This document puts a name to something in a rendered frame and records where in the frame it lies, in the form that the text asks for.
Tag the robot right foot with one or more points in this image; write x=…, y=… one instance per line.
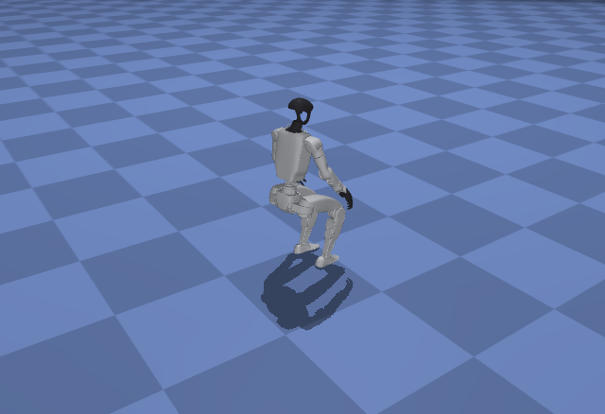
x=322, y=262

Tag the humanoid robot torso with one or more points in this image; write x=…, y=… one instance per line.
x=291, y=163

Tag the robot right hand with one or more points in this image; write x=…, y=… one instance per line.
x=348, y=197

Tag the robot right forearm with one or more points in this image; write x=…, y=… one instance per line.
x=335, y=183

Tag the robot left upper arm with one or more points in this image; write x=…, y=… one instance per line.
x=274, y=135

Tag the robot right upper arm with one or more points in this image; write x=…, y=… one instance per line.
x=314, y=146

